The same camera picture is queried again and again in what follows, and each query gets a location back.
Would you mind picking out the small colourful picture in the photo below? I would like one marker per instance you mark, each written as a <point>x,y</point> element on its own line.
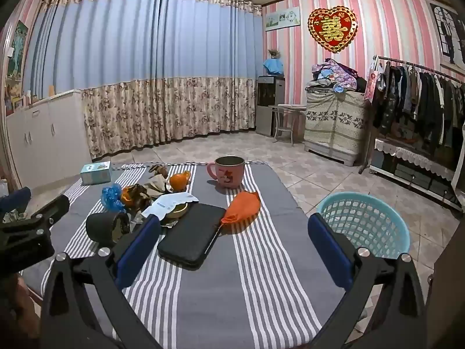
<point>12,94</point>

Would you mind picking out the blue plastic wrapper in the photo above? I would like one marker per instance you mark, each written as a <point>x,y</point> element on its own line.
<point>110,196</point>

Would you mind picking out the low shelf with lace cloth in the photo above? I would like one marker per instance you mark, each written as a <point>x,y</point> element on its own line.
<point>417,167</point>

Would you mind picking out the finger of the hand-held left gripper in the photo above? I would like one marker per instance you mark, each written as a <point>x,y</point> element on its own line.
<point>14,199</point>
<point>47,209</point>

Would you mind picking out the small metal table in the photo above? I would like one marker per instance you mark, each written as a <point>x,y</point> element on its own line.
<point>288,108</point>

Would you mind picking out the pink cartoon cup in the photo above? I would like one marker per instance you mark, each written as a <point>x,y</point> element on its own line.
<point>229,174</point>

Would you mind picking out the black textured wallet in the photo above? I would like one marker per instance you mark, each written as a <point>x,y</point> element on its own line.
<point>192,240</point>

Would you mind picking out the red heart wall decoration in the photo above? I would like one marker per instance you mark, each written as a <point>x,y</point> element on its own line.
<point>332,29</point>

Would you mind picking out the metal clothes rack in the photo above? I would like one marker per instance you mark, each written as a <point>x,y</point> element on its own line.
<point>417,66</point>

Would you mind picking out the grey white striped tablecloth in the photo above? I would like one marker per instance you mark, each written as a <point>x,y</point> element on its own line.
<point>254,280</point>

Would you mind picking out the large orange peel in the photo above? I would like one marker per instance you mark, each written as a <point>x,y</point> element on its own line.
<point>127,195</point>

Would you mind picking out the cup-shaped orange peel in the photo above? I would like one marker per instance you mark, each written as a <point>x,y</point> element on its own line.
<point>180,181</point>

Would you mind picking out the grey water dispenser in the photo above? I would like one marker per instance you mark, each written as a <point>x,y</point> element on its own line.
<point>269,105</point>

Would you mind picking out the cabinet under patterned cloth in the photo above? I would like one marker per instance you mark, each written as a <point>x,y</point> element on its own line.
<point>336,123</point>

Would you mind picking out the small orange box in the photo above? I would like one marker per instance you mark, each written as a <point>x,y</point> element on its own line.
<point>51,90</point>

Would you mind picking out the pile of clothes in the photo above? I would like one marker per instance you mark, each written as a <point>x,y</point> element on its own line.
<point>334,76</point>

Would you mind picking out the black tape roll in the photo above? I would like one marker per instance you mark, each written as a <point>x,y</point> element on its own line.
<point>103,227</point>

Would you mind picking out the brown crumpled wrapper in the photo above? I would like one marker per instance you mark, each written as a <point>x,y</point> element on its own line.
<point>160,170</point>

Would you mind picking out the small bottle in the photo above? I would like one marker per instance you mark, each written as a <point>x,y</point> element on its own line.
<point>27,97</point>

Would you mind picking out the teal plastic basket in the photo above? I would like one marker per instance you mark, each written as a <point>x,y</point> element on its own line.
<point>363,221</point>

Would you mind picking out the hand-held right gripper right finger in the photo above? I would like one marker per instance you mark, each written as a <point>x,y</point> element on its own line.
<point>328,254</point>

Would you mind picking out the blue wrapped plant pot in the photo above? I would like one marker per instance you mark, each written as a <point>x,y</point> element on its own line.
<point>273,64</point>

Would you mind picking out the brown phone case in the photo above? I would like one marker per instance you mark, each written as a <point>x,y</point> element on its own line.
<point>177,211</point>

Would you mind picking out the light blue tissue box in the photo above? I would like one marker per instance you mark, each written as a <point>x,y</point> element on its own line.
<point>95,172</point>

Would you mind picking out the wall poster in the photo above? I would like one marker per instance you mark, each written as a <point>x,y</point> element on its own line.
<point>448,32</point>

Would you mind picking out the colourful wall painting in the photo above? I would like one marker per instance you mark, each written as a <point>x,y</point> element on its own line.
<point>16,49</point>

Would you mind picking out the row of hanging clothes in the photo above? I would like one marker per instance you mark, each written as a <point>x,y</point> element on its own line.
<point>425,98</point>

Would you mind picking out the landscape wall picture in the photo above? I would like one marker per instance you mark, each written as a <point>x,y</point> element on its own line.
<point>282,18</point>

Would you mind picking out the blue and floral curtain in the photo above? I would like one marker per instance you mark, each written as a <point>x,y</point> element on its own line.
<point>145,61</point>

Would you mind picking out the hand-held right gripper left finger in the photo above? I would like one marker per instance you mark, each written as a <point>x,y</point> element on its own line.
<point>138,251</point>

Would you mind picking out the white cabinet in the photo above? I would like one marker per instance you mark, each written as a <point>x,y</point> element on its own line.
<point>43,134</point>

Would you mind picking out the pink hanging bag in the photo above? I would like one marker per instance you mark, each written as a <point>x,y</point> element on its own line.
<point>372,81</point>

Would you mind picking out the beige cloth pouch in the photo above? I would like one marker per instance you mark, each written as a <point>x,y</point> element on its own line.
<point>157,185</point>

